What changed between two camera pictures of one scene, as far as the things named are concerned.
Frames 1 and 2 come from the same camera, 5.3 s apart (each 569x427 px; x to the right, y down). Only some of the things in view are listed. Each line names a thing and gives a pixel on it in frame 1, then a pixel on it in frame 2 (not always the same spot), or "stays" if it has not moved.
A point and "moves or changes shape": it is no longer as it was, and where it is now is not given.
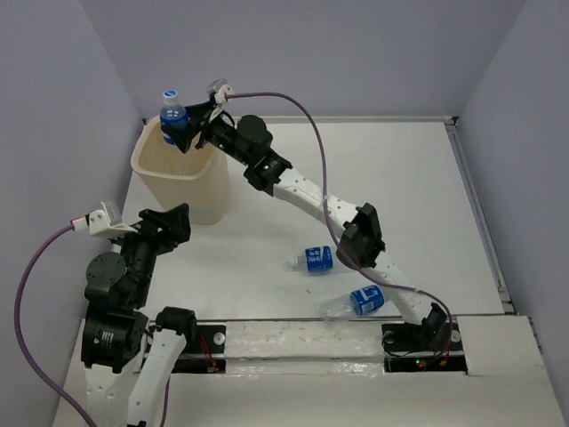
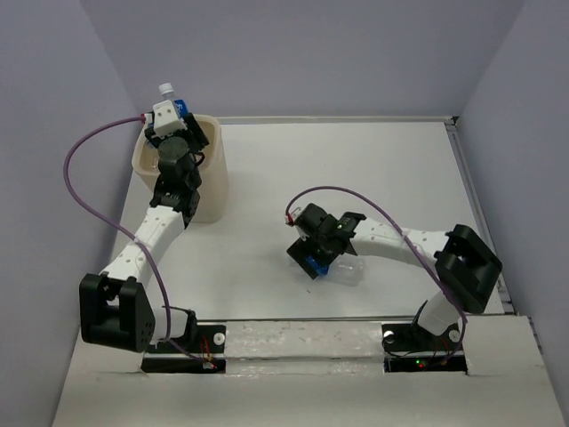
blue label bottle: x=315 y=260 moves or changes shape
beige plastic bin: x=198 y=177 stays
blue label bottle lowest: x=358 y=302 to x=345 y=269
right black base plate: x=429 y=347 stays
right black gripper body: x=219 y=132 to x=319 y=241
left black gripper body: x=145 y=244 to x=191 y=145
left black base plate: x=204 y=351 stays
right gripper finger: x=197 y=113 to x=300 y=251
